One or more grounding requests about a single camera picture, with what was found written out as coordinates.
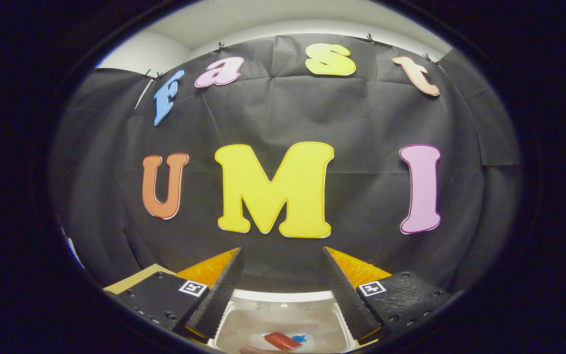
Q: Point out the white desktop garbage bin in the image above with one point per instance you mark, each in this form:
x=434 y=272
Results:
x=283 y=314

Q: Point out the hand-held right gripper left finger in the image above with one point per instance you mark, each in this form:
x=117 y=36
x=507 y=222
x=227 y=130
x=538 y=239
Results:
x=219 y=300

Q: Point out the blue paper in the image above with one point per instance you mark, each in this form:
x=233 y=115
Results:
x=301 y=339

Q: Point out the red pop can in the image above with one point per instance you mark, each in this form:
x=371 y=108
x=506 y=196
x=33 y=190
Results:
x=280 y=340

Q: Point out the black backdrop cloth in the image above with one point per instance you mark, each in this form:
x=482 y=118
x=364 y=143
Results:
x=361 y=123

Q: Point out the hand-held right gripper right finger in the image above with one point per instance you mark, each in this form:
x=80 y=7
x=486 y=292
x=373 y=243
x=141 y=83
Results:
x=347 y=297

